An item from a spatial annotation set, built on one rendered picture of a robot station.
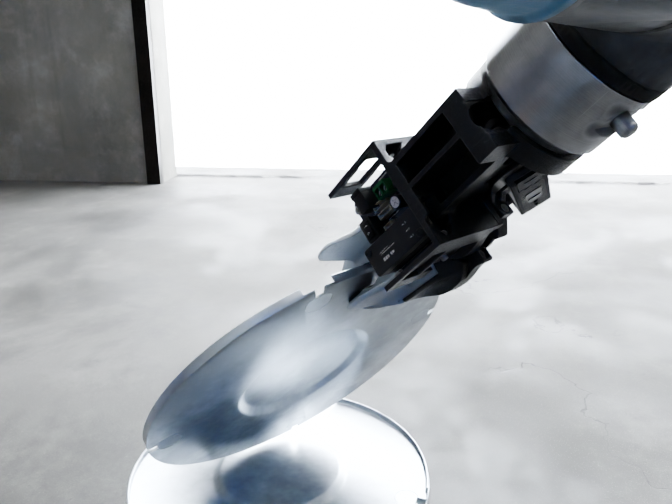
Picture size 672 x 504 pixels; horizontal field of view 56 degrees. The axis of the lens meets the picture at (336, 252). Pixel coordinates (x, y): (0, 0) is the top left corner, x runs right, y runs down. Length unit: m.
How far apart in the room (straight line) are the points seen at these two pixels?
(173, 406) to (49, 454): 0.91
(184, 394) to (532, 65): 0.32
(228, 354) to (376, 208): 0.15
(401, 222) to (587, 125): 0.11
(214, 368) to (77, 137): 3.68
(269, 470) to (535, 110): 0.46
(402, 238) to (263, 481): 0.35
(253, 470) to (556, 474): 0.75
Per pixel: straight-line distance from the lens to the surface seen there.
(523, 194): 0.41
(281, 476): 0.65
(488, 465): 1.28
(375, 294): 0.42
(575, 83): 0.31
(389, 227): 0.36
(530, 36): 0.32
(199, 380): 0.47
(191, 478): 0.67
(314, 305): 0.46
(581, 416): 1.49
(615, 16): 0.22
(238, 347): 0.45
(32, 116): 4.22
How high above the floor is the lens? 0.74
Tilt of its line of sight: 17 degrees down
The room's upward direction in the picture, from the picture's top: straight up
